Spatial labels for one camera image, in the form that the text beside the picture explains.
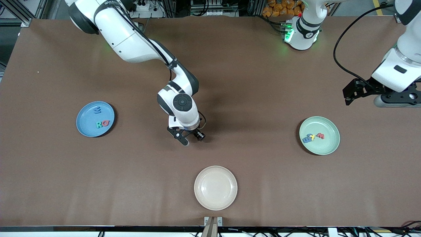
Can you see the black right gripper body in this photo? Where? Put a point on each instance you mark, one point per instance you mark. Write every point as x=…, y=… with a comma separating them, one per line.
x=196, y=132

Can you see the teal foam letter R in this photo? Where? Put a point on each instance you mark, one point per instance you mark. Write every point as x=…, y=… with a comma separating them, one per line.
x=97, y=125

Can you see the aluminium frame profile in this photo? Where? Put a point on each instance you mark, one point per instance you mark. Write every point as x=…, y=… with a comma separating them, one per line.
x=24, y=22

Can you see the metal bracket on table edge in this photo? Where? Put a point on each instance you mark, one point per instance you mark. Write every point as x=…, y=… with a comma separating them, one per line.
x=212, y=227

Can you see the blue round plate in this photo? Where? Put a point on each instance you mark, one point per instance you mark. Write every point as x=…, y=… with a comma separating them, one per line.
x=87, y=120

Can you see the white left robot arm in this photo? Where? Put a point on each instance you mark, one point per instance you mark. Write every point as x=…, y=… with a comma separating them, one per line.
x=304, y=33

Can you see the beige round plate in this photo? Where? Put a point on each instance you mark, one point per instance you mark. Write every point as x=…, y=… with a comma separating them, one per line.
x=215, y=187

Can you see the orange items pile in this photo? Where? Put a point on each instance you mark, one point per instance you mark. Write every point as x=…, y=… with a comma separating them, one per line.
x=279, y=8

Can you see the brown table cover sheet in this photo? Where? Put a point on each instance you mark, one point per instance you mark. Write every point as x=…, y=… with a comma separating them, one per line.
x=49, y=184

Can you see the green round plate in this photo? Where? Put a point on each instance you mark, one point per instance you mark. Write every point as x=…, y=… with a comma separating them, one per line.
x=319, y=148

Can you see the pink foam letter Q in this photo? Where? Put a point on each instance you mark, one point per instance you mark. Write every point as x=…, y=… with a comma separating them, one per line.
x=103, y=123

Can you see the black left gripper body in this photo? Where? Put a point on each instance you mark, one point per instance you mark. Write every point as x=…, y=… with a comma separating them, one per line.
x=365, y=87

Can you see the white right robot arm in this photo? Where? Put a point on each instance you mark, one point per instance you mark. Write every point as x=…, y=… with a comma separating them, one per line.
x=128, y=39

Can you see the white power strip with plugs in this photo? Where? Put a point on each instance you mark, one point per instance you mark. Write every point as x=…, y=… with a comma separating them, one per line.
x=151, y=13

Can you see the blue foam letter M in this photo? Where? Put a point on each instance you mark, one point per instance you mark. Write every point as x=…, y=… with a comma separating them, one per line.
x=97, y=110

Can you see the blue foam letter e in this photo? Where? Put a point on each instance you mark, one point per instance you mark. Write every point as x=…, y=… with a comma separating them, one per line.
x=306, y=140

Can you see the narrow white power strip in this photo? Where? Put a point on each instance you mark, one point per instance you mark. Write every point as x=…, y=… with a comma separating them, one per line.
x=217, y=13

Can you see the red foam letter m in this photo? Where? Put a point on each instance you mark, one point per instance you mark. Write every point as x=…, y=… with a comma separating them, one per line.
x=320, y=136

